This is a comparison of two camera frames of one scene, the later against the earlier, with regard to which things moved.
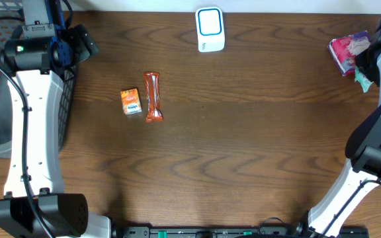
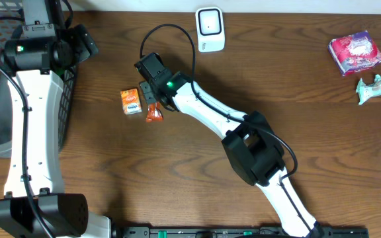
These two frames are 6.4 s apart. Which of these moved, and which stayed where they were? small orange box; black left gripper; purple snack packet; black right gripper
Moved: black right gripper
Stayed: black left gripper; small orange box; purple snack packet
